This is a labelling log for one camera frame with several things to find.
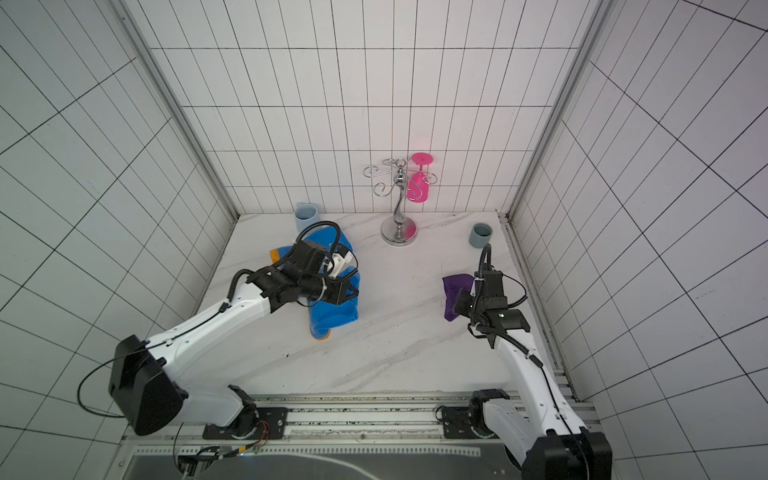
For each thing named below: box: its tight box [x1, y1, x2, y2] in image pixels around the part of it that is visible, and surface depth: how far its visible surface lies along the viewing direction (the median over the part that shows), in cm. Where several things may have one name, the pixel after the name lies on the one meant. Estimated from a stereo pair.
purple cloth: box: [442, 274, 475, 322], surface depth 87 cm
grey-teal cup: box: [468, 222, 494, 248], surface depth 109 cm
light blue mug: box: [294, 202, 321, 238], surface depth 113 cm
